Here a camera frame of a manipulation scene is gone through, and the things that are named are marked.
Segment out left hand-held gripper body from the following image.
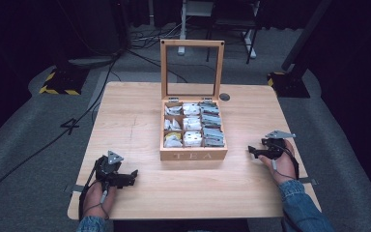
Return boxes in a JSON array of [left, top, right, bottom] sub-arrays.
[[94, 150, 125, 190]]

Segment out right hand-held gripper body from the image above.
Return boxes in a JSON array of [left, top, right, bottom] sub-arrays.
[[260, 130, 297, 160]]

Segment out wooden tea box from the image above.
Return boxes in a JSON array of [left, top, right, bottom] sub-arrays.
[[158, 39, 229, 161]]

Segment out person's right hand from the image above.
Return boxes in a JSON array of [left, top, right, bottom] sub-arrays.
[[258, 138, 300, 186]]

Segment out person's left hand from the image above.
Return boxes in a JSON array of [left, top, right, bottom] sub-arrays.
[[82, 180, 118, 220]]

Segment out stack of grey tea packets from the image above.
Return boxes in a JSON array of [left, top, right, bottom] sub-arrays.
[[199, 101, 226, 149]]

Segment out black stand base yellow stripes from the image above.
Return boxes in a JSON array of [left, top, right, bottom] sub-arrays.
[[39, 66, 91, 97], [267, 71, 311, 99]]

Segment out stack of white tea packets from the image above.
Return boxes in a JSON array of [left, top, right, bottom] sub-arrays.
[[182, 102, 204, 148]]

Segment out pile of loose white tea bags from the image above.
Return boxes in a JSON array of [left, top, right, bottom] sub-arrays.
[[163, 104, 184, 149]]

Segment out slanted dark metal pole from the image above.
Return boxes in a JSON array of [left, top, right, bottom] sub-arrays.
[[281, 0, 332, 73]]

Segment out white metal stand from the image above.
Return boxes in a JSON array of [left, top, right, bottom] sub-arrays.
[[177, 0, 258, 60]]

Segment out thin grey right gripper cable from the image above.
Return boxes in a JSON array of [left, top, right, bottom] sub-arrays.
[[271, 159, 297, 181]]

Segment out thin grey gripper cable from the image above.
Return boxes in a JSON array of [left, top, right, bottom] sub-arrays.
[[271, 159, 297, 181], [82, 189, 110, 221]]

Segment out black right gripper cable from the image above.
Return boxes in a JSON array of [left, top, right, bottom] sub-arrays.
[[270, 141, 300, 181]]

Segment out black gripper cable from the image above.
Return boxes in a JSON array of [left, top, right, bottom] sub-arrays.
[[270, 141, 300, 181], [77, 158, 101, 222]]

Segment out thin grey left gripper cable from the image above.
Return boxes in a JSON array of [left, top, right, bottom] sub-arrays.
[[82, 189, 110, 221]]

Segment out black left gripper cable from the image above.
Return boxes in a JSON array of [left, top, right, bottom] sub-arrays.
[[77, 158, 101, 222]]

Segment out grey metal table bracket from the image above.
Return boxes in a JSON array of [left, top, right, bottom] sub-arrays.
[[299, 177, 319, 187], [65, 184, 86, 195]]

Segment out long black floor cable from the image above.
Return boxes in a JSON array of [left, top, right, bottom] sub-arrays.
[[0, 52, 121, 207]]

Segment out black metal frame stand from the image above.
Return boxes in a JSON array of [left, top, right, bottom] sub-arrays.
[[205, 0, 263, 65]]

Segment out bundle of floor cables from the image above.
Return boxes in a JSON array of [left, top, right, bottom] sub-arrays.
[[128, 24, 183, 51]]

